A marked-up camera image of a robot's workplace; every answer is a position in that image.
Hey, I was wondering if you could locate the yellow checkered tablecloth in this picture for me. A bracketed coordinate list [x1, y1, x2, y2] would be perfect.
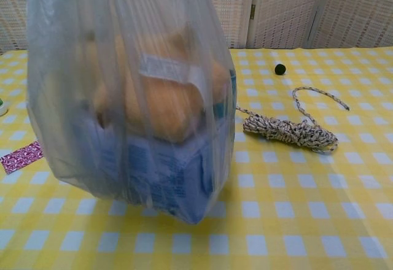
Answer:
[0, 46, 393, 270]

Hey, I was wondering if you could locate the magenta patterned paper strip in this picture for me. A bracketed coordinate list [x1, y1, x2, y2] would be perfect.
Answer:
[0, 141, 44, 176]

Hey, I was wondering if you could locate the orange plush toy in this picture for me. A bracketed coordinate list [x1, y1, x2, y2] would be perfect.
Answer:
[76, 27, 230, 144]

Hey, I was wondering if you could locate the blue printed carton box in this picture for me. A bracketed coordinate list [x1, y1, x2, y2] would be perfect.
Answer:
[70, 67, 238, 225]

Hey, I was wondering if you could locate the speckled coiled rope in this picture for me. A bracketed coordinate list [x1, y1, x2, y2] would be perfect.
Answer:
[235, 86, 350, 155]

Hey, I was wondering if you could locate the white woven folding screen panel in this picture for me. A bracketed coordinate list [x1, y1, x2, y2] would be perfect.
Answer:
[309, 0, 393, 49]
[0, 0, 253, 55]
[247, 0, 328, 50]

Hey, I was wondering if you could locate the transparent plastic bag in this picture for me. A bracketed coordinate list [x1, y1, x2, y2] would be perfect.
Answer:
[26, 0, 238, 225]

